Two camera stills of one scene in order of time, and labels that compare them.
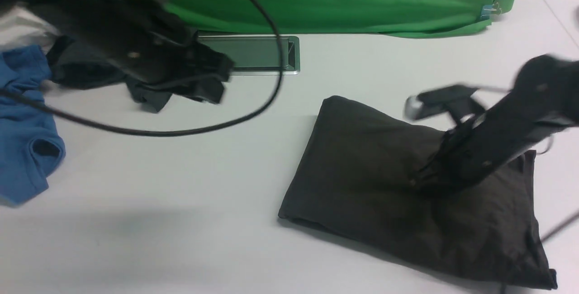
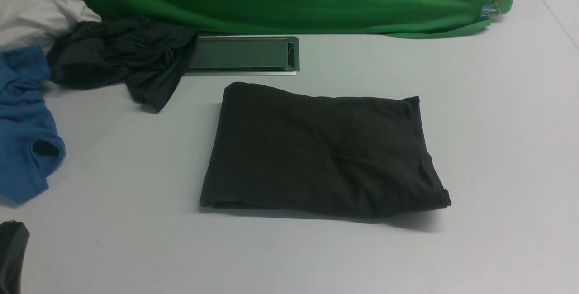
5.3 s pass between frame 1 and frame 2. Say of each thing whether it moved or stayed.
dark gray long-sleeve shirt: moved
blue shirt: stayed
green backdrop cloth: stayed
